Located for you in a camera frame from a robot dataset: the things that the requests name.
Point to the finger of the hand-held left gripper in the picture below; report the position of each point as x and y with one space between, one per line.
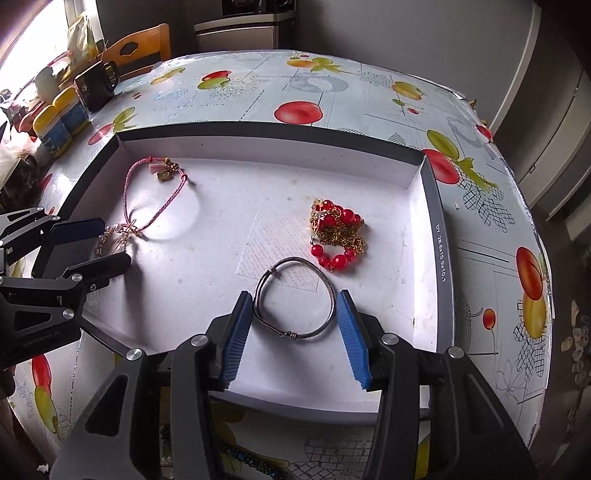
76 228
104 267

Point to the white cabinet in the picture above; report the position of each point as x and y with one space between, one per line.
556 138

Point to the black mug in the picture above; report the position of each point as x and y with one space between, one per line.
94 87

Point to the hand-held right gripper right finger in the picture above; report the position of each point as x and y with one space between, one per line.
353 344

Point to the wooden chair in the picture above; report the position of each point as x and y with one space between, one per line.
147 44

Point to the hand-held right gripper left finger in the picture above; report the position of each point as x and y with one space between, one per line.
236 344

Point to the white cardboard box tray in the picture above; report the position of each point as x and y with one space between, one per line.
221 198

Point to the clear plastic film sheet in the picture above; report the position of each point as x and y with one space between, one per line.
270 240

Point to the grey kitchen cabinet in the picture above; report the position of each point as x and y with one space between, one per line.
244 30

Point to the yellow plastic bag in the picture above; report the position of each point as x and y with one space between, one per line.
81 37

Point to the yellow-lid plastic container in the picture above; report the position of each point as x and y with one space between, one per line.
50 131
71 108

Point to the dark blue beaded jewelry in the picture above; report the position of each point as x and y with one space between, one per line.
244 459

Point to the fruit-print tablecloth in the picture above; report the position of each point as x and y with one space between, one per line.
323 83

